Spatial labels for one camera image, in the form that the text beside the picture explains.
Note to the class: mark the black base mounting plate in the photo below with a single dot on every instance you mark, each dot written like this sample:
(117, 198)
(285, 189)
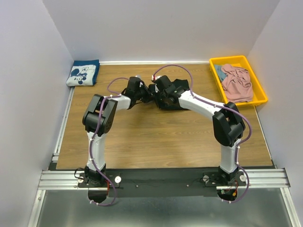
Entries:
(148, 191)

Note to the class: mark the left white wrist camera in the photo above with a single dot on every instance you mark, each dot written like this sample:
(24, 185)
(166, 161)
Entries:
(135, 81)

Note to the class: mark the yellow plastic bin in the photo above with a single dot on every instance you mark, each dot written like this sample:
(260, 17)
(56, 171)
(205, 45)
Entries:
(259, 96)

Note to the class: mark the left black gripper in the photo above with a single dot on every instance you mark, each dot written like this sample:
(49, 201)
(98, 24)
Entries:
(148, 94)

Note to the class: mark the folded blue cartoon t-shirt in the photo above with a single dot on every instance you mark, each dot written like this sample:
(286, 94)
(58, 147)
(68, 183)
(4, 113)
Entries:
(83, 73)

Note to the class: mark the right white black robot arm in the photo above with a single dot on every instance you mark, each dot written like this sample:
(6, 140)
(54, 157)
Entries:
(228, 125)

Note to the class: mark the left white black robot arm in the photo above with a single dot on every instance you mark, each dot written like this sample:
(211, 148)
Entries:
(98, 119)

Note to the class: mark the light blue garment in bin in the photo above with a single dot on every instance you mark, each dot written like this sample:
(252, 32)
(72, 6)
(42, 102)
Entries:
(221, 75)

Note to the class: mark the black t-shirt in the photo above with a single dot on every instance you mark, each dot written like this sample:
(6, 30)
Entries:
(183, 83)

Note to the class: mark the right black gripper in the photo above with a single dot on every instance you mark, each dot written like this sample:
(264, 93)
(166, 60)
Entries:
(161, 105)

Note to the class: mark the pink t-shirt in bin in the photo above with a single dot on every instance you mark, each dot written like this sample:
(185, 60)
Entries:
(237, 85)

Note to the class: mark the aluminium frame rail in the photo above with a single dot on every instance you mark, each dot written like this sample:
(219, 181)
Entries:
(161, 177)

